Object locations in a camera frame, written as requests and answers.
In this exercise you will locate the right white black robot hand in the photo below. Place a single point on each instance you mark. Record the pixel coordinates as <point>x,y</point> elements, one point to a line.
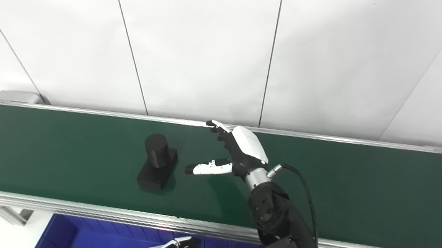
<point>245,149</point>

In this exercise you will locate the aluminium conveyor leg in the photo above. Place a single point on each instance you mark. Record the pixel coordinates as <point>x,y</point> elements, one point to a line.
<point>9,213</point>

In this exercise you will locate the grey conveyor end cap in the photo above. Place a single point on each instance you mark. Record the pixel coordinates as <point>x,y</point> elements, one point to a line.
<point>20,97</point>

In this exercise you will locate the green conveyor belt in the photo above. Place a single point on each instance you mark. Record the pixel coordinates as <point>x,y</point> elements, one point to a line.
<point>73,148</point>
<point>115,216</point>

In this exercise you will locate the black part with cylinder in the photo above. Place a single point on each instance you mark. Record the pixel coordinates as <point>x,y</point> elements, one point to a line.
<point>158,162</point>

